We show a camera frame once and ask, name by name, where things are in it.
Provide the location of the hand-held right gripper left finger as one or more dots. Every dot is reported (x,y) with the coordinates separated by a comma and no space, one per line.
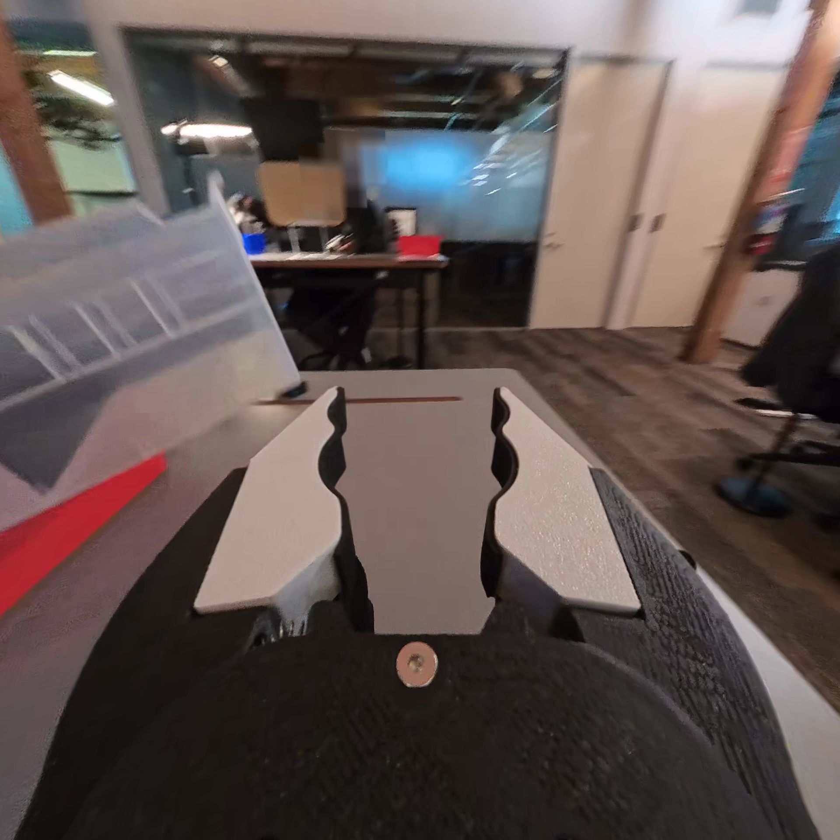
(275,525)

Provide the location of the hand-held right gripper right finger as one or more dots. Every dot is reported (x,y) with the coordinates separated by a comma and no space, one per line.
(564,525)

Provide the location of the red plastic bin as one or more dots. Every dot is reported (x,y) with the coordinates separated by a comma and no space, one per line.
(65,538)

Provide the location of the clear plastic bin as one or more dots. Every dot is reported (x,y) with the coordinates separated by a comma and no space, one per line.
(131,315)

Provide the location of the long wooden desk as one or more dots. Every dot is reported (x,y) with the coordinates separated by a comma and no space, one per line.
(348,262)

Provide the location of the blue plastic bin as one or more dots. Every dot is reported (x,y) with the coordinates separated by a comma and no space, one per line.
(254,243)

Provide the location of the black office chair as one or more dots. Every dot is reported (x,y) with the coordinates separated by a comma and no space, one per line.
(800,341)

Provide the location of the white recycling cabinet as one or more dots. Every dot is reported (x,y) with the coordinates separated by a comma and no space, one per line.
(768,302)

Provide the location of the small red bin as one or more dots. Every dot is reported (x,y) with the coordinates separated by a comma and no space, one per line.
(418,246)

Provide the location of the cream door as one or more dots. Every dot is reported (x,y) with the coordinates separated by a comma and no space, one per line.
(709,197)
(590,197)

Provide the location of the studio light on stand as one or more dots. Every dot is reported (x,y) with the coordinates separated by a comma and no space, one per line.
(203,134)

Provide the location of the printed marker frame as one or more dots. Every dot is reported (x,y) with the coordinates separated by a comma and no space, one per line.
(401,222)

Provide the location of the wooden post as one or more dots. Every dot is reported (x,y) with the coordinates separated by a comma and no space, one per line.
(33,131)
(754,197)

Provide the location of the black wall screen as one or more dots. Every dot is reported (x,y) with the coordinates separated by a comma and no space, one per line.
(282,128)

